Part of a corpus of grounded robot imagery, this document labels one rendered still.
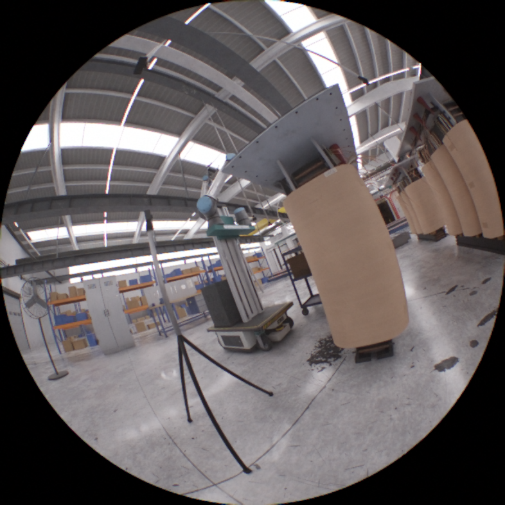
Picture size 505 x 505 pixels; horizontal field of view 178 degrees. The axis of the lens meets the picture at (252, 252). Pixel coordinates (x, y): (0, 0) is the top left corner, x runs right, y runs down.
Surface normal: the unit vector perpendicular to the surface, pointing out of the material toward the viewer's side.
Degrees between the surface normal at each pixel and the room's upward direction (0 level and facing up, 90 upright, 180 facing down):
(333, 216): 90
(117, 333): 90
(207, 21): 174
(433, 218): 90
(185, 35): 180
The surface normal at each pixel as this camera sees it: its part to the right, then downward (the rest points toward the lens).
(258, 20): 0.42, 0.88
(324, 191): -0.62, 0.11
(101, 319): 0.71, -0.36
